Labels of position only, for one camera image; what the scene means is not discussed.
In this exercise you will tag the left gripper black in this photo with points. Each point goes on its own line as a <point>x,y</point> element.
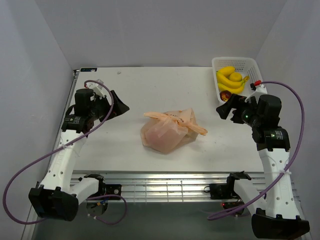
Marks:
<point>119,107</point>

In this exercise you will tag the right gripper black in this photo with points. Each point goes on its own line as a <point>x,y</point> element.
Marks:
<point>224,109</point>

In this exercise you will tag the orange plastic banana-print bag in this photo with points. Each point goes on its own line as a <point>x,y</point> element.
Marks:
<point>165,132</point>

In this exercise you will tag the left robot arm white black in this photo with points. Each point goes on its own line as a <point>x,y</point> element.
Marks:
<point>54,198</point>

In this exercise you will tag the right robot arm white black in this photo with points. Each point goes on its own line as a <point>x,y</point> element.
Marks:
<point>274,214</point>

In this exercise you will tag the red fake apple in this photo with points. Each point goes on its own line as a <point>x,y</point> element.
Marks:
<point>225,95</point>

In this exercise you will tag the yellow fake lemon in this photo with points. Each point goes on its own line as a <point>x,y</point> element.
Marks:
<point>235,77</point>

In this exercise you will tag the yellow fake banana bunch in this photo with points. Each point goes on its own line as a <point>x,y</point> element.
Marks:
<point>224,84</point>

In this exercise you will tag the white plastic basket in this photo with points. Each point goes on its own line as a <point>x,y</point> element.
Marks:
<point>243,65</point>

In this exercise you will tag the blue label sticker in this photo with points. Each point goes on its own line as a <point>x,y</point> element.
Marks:
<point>88,69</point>

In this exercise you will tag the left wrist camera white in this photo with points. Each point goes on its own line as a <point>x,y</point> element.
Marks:
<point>96,86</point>

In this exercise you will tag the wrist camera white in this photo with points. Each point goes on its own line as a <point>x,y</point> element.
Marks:
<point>96,86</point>
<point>257,90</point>

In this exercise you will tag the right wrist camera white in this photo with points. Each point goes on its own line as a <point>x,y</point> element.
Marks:
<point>257,90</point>

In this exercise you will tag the aluminium rail frame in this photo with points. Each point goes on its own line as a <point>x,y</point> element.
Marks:
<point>165,187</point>

